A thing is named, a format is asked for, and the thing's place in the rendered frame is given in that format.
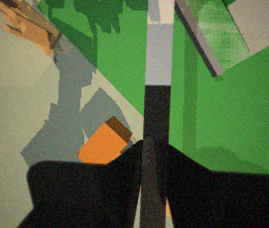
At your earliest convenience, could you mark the green flat mat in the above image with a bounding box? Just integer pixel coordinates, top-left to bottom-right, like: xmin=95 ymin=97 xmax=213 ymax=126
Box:
xmin=36 ymin=0 xmax=269 ymax=174

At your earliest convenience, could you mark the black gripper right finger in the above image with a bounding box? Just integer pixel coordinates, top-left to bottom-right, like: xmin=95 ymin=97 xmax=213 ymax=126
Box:
xmin=167 ymin=144 xmax=269 ymax=228

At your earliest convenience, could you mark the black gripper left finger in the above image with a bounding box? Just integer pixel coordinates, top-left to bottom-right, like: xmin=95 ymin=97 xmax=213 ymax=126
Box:
xmin=26 ymin=140 xmax=143 ymax=228

